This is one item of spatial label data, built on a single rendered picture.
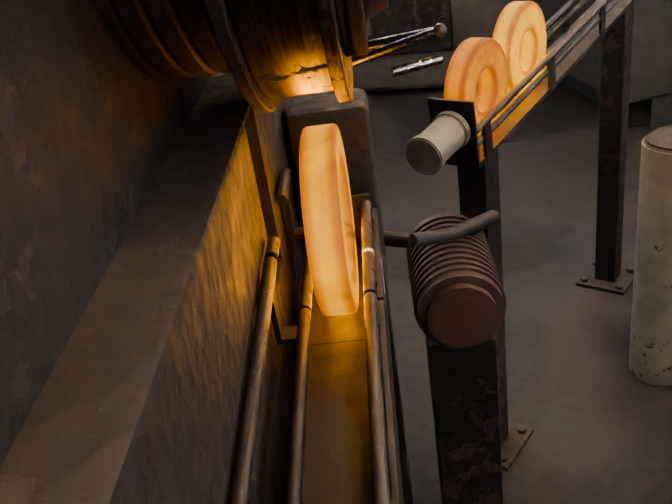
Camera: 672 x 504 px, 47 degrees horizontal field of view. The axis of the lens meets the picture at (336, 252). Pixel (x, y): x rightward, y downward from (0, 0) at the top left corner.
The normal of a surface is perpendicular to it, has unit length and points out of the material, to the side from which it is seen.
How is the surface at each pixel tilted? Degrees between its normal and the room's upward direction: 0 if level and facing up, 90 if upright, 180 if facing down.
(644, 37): 90
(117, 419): 0
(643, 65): 90
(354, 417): 4
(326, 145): 18
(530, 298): 0
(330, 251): 80
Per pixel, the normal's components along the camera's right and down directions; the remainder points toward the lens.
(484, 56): 0.80, 0.18
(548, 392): -0.14, -0.87
